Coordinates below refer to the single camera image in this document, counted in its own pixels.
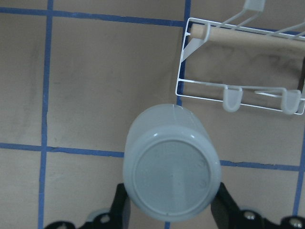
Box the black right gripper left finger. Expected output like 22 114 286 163
110 183 131 229

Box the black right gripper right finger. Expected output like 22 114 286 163
211 182 240 229

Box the white ikea cup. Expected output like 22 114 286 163
123 104 221 222

